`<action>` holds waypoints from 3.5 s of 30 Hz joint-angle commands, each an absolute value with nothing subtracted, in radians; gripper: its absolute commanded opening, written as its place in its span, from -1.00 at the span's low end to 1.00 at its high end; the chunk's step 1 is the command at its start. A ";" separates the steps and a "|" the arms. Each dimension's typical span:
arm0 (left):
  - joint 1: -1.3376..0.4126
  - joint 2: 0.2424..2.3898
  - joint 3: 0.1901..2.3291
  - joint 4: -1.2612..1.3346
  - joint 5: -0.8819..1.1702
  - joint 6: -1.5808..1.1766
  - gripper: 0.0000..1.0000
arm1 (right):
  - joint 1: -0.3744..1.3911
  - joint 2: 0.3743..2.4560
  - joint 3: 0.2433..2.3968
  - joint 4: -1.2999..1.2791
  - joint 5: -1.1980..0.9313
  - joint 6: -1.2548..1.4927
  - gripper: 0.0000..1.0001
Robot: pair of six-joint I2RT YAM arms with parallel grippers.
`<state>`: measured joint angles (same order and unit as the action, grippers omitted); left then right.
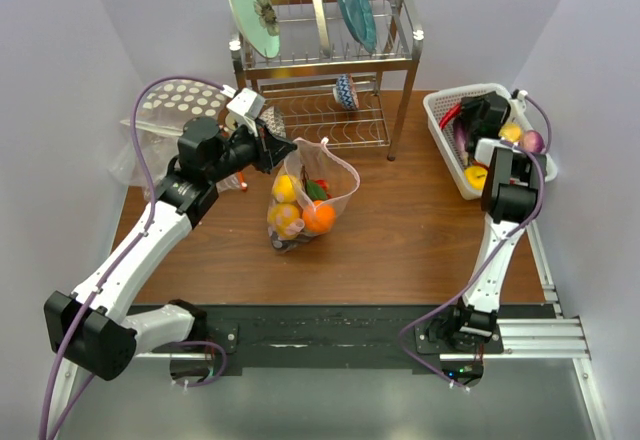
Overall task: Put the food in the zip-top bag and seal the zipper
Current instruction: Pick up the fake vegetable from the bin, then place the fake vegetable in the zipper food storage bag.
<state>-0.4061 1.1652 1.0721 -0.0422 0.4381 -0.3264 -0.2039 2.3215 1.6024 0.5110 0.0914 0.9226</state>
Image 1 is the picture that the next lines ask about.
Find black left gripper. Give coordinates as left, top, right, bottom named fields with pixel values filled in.
left=207, top=116, right=296, bottom=183

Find red chili pepper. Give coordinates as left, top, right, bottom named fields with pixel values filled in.
left=439, top=104, right=461, bottom=130

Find yellow apple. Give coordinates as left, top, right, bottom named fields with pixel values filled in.
left=267, top=203, right=304, bottom=240

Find clear polka dot zip bag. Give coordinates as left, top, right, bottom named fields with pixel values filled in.
left=266, top=137, right=361, bottom=253

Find orange fruit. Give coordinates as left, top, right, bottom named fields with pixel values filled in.
left=302, top=200, right=337, bottom=235

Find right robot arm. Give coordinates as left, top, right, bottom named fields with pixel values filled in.
left=442, top=92, right=547, bottom=353

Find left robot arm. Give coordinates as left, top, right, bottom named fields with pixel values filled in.
left=44, top=117, right=297, bottom=381

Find purple eggplant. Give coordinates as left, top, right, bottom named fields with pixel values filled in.
left=452, top=120, right=468, bottom=157

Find pale yellow fruit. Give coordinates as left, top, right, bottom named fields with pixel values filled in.
left=499, top=122, right=522, bottom=144

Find cream mug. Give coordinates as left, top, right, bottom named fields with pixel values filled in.
left=225, top=112, right=238, bottom=132

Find white plastic fruit basket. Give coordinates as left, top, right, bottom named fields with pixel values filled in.
left=423, top=83, right=542, bottom=200

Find red onion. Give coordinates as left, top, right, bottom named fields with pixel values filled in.
left=519, top=130, right=545, bottom=153

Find pile of plastic bags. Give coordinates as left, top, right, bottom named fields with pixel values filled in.
left=110, top=78, right=229, bottom=200

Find grey patterned bowl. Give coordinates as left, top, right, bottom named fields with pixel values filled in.
left=260, top=106, right=286, bottom=138

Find steel dish rack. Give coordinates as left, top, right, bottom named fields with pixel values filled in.
left=229, top=0, right=425, bottom=161

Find blue patterned bowl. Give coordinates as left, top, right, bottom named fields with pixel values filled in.
left=333, top=74, right=359, bottom=111

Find mint green floral plate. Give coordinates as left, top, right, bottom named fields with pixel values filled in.
left=228, top=0, right=280, bottom=59

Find teal plate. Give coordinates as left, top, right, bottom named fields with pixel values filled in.
left=337, top=0, right=377, bottom=54

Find beige plate edge-on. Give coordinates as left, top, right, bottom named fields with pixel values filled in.
left=312, top=0, right=331, bottom=58

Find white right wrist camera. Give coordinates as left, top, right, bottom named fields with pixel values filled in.
left=509, top=89, right=530, bottom=128

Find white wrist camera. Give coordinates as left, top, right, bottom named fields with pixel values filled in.
left=226, top=88, right=266, bottom=137
left=509, top=89, right=530, bottom=128

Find orange handled tool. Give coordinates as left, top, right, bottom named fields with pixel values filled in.
left=237, top=172, right=248, bottom=192

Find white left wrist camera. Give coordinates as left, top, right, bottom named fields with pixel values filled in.
left=226, top=88, right=266, bottom=137

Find aluminium frame rail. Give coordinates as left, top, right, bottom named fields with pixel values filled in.
left=37, top=219, right=614, bottom=440

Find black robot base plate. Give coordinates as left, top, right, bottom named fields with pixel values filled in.
left=148, top=303, right=505, bottom=377

